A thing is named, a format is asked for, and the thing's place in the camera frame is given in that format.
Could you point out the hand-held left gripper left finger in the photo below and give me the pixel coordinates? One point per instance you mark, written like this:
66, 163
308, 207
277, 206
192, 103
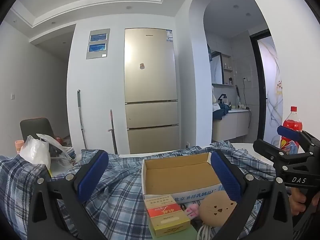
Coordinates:
92, 175

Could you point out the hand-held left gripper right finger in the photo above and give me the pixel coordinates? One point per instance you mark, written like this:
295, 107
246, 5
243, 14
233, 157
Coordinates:
226, 177

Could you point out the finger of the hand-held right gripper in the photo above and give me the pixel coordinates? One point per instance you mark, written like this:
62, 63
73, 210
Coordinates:
268, 148
287, 132

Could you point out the round tan cat-face pad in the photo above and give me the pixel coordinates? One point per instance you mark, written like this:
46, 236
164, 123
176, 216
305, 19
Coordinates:
215, 210

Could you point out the cardboard box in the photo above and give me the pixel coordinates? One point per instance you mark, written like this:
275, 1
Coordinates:
180, 177

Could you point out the green sponge cloth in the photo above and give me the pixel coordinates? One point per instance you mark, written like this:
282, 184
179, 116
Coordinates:
183, 233

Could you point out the yellow orange paper box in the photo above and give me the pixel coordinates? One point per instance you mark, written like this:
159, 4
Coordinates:
166, 215

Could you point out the person's right hand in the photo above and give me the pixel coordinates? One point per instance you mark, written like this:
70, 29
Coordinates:
297, 200

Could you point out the red soda bottle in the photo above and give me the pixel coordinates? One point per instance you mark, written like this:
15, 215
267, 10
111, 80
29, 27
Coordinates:
292, 127

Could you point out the blue plaid cloth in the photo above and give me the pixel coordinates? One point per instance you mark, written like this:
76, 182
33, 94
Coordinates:
120, 180

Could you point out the clear plastic bag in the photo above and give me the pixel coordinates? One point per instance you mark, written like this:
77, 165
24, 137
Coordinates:
58, 150

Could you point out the white vanity cabinet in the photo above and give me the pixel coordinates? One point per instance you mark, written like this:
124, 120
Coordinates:
230, 125

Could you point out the dark stick red tip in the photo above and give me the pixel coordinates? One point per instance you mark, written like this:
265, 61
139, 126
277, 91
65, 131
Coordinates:
112, 130

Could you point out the black-framed printed glass door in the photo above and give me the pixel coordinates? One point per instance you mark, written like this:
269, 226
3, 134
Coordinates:
271, 85

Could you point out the blue clothes heap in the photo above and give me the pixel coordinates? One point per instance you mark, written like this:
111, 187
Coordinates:
221, 111

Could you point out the white plastic bag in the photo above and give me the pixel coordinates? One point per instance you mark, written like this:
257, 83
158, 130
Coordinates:
35, 150

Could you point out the orange cup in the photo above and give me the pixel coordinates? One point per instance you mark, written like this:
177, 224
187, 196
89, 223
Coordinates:
18, 146

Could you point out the bathroom mirror cabinet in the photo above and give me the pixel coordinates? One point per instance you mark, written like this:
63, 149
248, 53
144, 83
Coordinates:
216, 67

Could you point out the gold refrigerator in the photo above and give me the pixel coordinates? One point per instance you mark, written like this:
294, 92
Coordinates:
150, 92

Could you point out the small fridge magnet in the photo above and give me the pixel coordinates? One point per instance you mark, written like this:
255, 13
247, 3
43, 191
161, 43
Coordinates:
142, 66

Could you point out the fridge label sticker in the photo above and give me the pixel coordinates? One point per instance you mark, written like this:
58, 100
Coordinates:
169, 35

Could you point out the wall shelf with bottles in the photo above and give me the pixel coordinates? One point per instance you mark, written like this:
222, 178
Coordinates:
227, 68

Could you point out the grey wall panel blue screens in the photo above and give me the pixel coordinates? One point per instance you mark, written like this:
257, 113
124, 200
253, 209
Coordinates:
97, 43

